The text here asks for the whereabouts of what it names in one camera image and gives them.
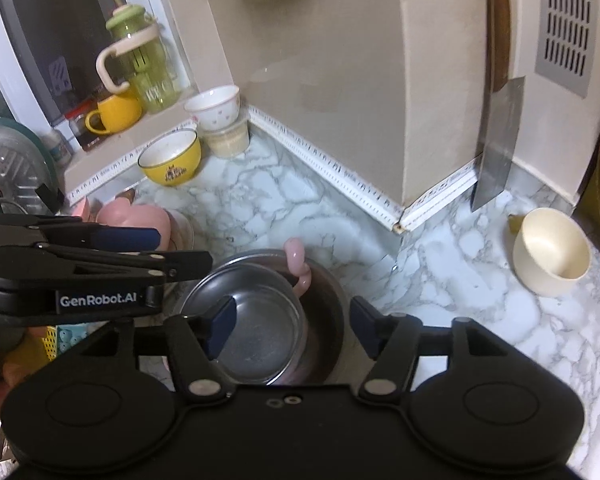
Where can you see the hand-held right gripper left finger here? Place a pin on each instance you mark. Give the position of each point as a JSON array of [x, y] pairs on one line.
[[224, 322]]

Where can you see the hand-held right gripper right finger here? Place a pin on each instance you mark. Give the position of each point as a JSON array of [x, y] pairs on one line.
[[366, 322]]

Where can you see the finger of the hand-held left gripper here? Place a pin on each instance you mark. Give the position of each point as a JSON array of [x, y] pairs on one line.
[[180, 265], [125, 237]]

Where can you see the small steel bowl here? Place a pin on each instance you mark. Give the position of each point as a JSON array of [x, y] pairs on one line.
[[260, 330]]

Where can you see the large steel bowl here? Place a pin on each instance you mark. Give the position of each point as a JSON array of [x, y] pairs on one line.
[[325, 320]]

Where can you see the person's left hand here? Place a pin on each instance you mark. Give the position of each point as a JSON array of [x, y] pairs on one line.
[[20, 375]]

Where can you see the yellow plastic basket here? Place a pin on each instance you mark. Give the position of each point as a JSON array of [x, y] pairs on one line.
[[50, 342]]

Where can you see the blue ice cube tray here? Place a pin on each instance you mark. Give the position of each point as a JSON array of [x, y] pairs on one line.
[[72, 337]]

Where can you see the yellow bowl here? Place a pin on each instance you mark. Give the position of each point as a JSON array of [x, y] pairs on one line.
[[172, 165]]

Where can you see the small white bottle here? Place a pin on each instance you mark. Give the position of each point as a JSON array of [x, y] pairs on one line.
[[59, 147]]

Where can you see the dark jar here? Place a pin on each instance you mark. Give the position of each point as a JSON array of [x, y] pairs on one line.
[[82, 127]]

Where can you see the yellow mug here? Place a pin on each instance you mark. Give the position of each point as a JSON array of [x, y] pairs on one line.
[[117, 112]]

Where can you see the clear plastic container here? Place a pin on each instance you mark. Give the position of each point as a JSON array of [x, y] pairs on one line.
[[227, 140]]

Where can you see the glass pot lid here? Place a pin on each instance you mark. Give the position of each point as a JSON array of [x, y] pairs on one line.
[[10, 155]]

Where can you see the white patterned edge strip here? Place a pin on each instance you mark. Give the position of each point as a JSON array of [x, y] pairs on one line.
[[330, 170]]

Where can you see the white floral bowl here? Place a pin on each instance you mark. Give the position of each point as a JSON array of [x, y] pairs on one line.
[[215, 107]]

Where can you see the green drinking bottle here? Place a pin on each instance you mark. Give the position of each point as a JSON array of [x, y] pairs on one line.
[[145, 60]]

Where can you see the cream bowl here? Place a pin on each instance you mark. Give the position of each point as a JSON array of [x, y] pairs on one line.
[[550, 255]]

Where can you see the steel cleaver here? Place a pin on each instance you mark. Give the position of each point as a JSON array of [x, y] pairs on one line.
[[500, 135]]

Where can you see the grey vent grille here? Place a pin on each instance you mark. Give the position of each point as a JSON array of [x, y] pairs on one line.
[[567, 25]]

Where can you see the window frame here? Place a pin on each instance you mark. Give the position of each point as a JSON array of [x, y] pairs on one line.
[[10, 60]]

